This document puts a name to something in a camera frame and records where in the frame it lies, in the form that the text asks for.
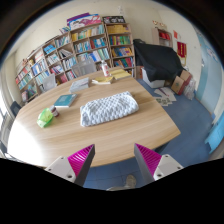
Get cardboard box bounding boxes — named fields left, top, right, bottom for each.
left=171, top=70, right=191, bottom=95

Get white waffle towel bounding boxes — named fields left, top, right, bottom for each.
left=80, top=91, right=139, bottom=127

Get grey chair back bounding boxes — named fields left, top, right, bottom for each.
left=72, top=59, right=96, bottom=77

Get colourful boxes atop shelf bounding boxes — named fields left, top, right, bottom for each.
left=67, top=13, right=101, bottom=30

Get wooden bookshelf middle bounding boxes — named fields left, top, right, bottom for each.
left=71, top=23, right=112, bottom=70

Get red hanging banner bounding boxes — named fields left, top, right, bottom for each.
left=177, top=42, right=187, bottom=65

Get papers on floor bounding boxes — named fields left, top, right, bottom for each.
left=154, top=87, right=176, bottom=106

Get wooden bookshelf left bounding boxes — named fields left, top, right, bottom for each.
left=15, top=36, right=76, bottom=103

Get yellow booklet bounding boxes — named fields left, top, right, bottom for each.
left=92, top=76, right=114, bottom=85

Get white bottle red label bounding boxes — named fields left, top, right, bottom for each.
left=101, top=61, right=110, bottom=77

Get grey book stack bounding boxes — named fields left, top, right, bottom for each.
left=69, top=78, right=89, bottom=93

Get black cloth covered furniture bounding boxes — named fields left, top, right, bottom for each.
left=134, top=39, right=184, bottom=82

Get black sign atop shelf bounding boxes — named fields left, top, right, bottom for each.
left=102, top=16, right=126, bottom=24

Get wooden bookshelf right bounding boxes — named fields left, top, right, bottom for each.
left=105, top=23, right=136, bottom=77

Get small wall shelf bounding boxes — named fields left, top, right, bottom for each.
left=151, top=20, right=173, bottom=47

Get wooden bookshelf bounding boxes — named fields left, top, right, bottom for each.
left=105, top=23, right=136, bottom=77
left=71, top=23, right=112, bottom=70
left=15, top=36, right=76, bottom=103

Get green plastic bag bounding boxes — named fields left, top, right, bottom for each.
left=37, top=108, right=53, bottom=128

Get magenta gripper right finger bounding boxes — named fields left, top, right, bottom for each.
left=134, top=143, right=183, bottom=184

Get teal book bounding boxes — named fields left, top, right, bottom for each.
left=54, top=94, right=77, bottom=107

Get grey chair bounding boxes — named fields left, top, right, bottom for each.
left=43, top=74, right=57, bottom=92
left=72, top=59, right=96, bottom=77

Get small dark jar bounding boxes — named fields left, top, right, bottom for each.
left=49, top=105, right=59, bottom=117

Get white storage box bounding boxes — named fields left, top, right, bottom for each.
left=142, top=67, right=165, bottom=88

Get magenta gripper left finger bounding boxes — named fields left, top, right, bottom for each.
left=46, top=144, right=95, bottom=186

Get grey chair left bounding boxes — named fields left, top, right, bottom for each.
left=43, top=74, right=57, bottom=92

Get light blue door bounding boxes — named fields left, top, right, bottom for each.
left=196, top=31, right=222, bottom=113

